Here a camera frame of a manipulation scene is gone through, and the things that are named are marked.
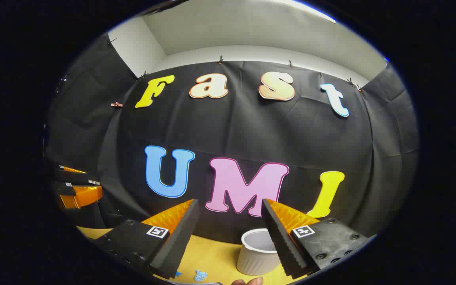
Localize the yellow wooden desktop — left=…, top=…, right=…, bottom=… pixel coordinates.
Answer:
left=77, top=226, right=312, bottom=285

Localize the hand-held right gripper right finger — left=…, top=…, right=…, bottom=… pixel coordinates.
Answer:
left=260, top=199, right=371, bottom=279

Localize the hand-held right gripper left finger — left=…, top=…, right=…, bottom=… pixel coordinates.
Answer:
left=93, top=199, right=200, bottom=279

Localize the white ribbed garbage bin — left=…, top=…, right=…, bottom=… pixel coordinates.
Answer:
left=236, top=228, right=288, bottom=276

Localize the black backdrop cloth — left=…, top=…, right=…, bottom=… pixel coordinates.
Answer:
left=44, top=34, right=420, bottom=244

